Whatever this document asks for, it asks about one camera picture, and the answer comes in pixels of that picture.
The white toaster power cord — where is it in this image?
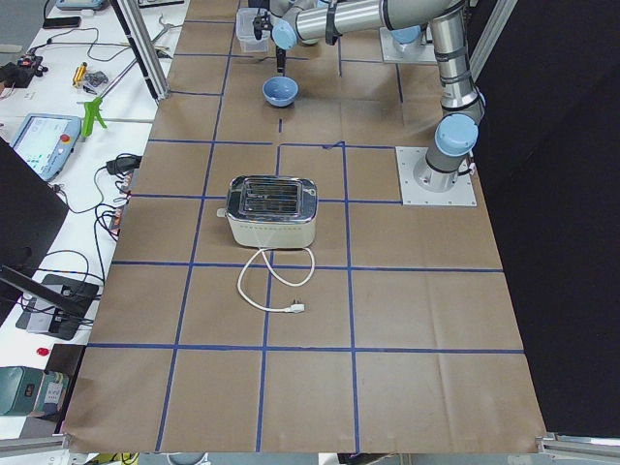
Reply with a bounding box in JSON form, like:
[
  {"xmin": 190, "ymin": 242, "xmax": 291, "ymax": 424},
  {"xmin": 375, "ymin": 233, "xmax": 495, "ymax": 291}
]
[{"xmin": 236, "ymin": 246, "xmax": 317, "ymax": 315}]

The black monitor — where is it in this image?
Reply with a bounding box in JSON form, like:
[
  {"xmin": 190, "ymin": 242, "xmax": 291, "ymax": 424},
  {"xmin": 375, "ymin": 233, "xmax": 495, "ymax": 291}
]
[{"xmin": 1, "ymin": 140, "xmax": 85, "ymax": 320}]

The black power adapter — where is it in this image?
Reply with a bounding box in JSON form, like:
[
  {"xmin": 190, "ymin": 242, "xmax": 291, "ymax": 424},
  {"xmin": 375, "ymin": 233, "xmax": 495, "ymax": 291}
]
[{"xmin": 106, "ymin": 154, "xmax": 142, "ymax": 174}]

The green box device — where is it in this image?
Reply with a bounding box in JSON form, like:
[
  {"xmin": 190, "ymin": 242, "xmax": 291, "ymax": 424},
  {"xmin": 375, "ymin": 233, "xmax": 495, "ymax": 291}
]
[{"xmin": 1, "ymin": 366, "xmax": 70, "ymax": 417}]

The clear plastic container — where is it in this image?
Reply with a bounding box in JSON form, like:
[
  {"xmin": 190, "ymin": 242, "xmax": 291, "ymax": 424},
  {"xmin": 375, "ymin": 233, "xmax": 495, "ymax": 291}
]
[{"xmin": 235, "ymin": 8, "xmax": 270, "ymax": 53}]

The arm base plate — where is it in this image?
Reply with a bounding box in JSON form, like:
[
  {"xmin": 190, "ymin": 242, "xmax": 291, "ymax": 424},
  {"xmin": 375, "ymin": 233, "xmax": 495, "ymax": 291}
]
[
  {"xmin": 379, "ymin": 27, "xmax": 436, "ymax": 65},
  {"xmin": 395, "ymin": 146, "xmax": 477, "ymax": 207}
]

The yellow screwdriver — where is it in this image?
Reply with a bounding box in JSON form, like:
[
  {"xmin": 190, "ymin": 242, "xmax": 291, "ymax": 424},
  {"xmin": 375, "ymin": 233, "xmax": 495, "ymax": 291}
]
[{"xmin": 72, "ymin": 62, "xmax": 87, "ymax": 88}]

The blue teach pendant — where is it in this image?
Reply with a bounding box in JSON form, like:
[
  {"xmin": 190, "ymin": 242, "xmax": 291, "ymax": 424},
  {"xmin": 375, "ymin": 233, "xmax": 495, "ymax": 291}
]
[{"xmin": 11, "ymin": 113, "xmax": 81, "ymax": 182}]

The blue bowl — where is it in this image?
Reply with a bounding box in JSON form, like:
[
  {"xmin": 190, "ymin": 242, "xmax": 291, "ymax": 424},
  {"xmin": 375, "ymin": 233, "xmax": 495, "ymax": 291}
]
[{"xmin": 263, "ymin": 76, "xmax": 299, "ymax": 108}]

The aluminium frame post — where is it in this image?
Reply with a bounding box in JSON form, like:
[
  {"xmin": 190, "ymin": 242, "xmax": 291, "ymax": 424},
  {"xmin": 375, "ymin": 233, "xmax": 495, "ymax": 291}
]
[{"xmin": 109, "ymin": 0, "xmax": 170, "ymax": 102}]

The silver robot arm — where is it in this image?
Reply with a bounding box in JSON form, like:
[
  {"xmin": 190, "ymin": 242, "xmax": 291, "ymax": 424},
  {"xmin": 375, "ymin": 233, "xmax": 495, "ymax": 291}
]
[
  {"xmin": 390, "ymin": 24, "xmax": 429, "ymax": 48},
  {"xmin": 248, "ymin": 0, "xmax": 484, "ymax": 193}
]

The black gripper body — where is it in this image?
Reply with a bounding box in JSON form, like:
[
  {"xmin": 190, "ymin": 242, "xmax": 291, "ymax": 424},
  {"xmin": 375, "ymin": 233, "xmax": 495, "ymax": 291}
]
[{"xmin": 252, "ymin": 12, "xmax": 289, "ymax": 50}]

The black smartphone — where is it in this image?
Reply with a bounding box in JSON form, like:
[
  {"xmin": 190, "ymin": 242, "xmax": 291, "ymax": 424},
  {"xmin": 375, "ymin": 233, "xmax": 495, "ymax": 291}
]
[{"xmin": 42, "ymin": 16, "xmax": 81, "ymax": 30}]

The white toaster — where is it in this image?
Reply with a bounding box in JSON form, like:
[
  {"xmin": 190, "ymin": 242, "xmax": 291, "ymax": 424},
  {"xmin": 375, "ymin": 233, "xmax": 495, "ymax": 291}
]
[{"xmin": 217, "ymin": 175, "xmax": 319, "ymax": 249}]

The metal stand with green clamp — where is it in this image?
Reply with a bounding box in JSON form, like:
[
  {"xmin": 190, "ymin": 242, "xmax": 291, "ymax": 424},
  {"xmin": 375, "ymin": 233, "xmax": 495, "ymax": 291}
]
[{"xmin": 80, "ymin": 15, "xmax": 178, "ymax": 140}]

